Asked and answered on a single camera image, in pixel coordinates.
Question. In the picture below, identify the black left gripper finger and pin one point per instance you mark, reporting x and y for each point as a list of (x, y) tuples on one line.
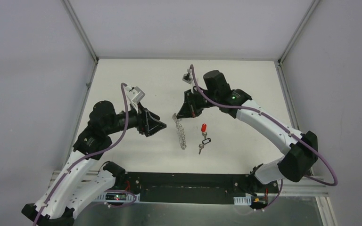
[(150, 118), (153, 127)]

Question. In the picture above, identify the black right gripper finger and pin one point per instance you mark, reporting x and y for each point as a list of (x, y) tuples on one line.
[(188, 102), (186, 111)]

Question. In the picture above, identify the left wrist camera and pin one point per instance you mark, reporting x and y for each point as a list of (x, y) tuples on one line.
[(134, 94)]

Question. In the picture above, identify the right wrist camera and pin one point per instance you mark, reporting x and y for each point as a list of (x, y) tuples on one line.
[(188, 78)]

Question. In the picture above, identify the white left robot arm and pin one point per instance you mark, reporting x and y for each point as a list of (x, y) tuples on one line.
[(64, 201)]

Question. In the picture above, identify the silver key on black tag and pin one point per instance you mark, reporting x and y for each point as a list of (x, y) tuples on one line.
[(201, 147)]

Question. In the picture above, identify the black key tag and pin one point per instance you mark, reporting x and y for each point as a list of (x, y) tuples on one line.
[(206, 141)]

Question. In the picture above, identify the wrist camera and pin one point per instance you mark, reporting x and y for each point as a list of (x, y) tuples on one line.
[(188, 78), (134, 94)]

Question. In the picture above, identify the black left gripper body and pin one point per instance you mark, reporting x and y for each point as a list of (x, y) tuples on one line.
[(143, 122)]

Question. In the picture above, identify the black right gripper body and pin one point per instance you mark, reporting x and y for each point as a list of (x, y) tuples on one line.
[(201, 100)]

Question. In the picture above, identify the red key tag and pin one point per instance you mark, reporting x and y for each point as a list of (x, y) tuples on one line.
[(203, 127)]

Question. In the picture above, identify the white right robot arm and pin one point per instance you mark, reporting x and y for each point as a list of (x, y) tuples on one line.
[(293, 144)]

